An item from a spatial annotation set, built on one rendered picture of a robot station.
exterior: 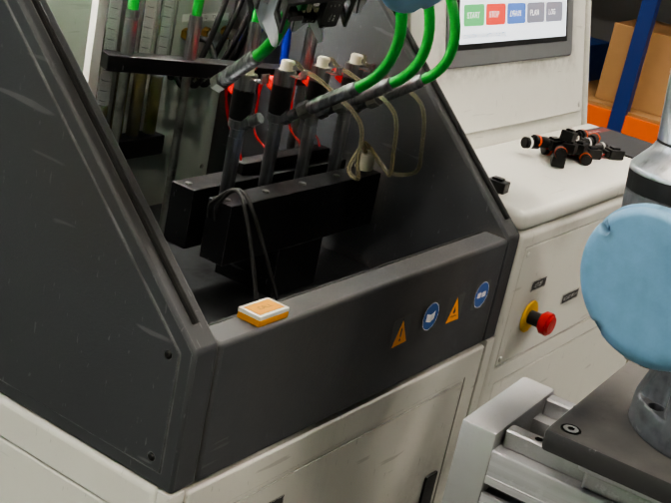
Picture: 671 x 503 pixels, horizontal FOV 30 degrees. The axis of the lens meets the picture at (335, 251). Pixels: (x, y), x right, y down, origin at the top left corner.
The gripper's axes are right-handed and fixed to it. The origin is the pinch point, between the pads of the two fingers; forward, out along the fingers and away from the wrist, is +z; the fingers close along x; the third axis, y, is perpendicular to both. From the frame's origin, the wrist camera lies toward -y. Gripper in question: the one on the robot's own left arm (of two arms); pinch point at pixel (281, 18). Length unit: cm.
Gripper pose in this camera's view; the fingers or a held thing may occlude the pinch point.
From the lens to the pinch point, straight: 136.4
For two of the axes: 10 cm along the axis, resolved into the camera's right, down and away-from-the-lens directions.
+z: -2.1, 3.9, 9.0
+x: 9.5, -1.5, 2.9
